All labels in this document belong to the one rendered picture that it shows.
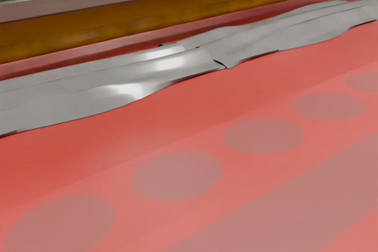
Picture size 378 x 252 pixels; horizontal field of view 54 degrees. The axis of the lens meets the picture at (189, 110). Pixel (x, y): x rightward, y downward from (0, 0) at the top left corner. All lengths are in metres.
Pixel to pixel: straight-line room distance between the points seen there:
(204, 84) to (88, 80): 0.05
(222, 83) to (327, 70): 0.04
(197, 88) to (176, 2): 0.13
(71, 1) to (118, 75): 0.07
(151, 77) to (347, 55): 0.09
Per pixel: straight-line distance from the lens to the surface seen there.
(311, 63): 0.18
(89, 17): 0.25
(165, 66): 0.17
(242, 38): 0.21
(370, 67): 0.17
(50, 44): 0.24
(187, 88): 0.15
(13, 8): 0.22
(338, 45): 0.21
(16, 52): 0.24
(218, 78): 0.16
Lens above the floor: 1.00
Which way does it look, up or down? 22 degrees down
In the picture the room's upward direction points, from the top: 7 degrees counter-clockwise
